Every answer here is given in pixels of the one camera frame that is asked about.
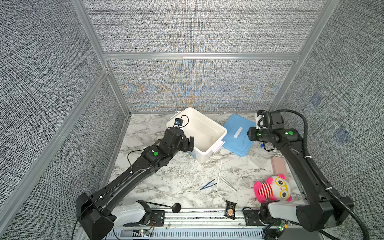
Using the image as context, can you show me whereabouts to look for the blue plastic tweezers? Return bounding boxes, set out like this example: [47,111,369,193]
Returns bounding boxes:
[200,180,217,191]

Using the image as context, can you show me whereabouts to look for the blue plastic bin lid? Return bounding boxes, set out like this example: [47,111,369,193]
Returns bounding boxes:
[223,114,256,157]

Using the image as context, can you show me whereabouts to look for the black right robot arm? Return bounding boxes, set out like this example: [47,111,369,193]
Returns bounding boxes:
[247,110,370,240]

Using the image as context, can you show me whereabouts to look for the white plastic storage bin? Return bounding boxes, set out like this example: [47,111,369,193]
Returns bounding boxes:
[166,108,227,164]

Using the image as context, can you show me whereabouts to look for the white glass stirring rod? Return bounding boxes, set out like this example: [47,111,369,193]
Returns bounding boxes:
[216,160,223,192]

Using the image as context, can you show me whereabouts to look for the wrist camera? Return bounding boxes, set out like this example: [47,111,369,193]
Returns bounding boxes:
[174,115,190,128]
[255,110,269,129]

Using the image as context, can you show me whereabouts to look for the silver metal tweezers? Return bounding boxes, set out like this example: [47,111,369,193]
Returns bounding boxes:
[220,177,237,192]

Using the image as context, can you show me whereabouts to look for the black long handled spoon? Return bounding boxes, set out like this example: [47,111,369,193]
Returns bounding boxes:
[147,202,182,214]

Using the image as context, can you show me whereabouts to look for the black snack packet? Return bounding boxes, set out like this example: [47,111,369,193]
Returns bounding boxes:
[224,200,237,220]

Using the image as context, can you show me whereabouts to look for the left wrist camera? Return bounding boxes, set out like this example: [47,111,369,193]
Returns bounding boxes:
[174,115,190,128]

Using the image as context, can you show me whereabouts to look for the pink white plush toy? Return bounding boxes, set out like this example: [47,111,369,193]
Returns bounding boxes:
[254,175,293,203]

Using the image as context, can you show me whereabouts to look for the aluminium front rail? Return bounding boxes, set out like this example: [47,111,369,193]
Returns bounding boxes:
[78,207,331,240]

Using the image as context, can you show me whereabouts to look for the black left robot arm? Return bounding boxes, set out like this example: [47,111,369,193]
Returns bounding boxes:
[76,127,194,240]

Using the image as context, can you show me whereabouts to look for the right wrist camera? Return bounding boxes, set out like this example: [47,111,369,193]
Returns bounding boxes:
[255,110,269,129]

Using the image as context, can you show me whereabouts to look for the blue capped test tube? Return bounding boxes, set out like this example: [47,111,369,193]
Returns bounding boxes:
[255,144,265,158]

